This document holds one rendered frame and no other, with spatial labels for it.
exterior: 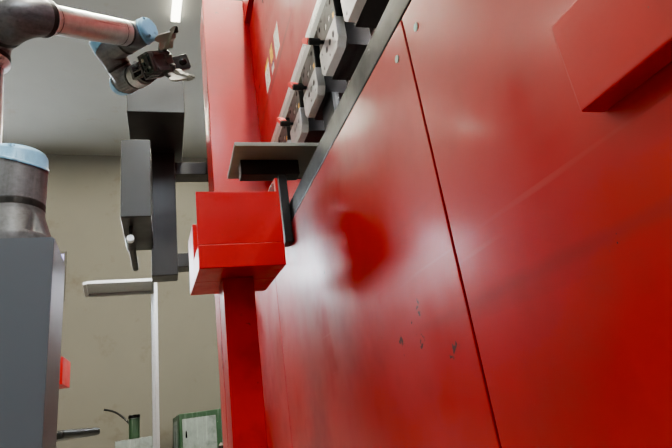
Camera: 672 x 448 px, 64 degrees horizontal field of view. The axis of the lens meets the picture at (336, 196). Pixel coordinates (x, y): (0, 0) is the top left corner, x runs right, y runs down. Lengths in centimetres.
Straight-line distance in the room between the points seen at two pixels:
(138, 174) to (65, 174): 949
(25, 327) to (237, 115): 153
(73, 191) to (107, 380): 367
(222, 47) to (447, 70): 210
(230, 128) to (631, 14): 211
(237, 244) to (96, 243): 1030
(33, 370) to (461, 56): 88
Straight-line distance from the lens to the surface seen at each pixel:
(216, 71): 254
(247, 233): 102
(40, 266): 115
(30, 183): 126
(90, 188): 1171
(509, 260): 49
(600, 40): 39
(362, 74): 82
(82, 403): 1072
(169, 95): 263
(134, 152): 246
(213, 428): 882
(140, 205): 236
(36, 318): 112
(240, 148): 128
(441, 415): 65
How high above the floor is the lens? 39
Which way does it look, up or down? 22 degrees up
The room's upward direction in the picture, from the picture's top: 9 degrees counter-clockwise
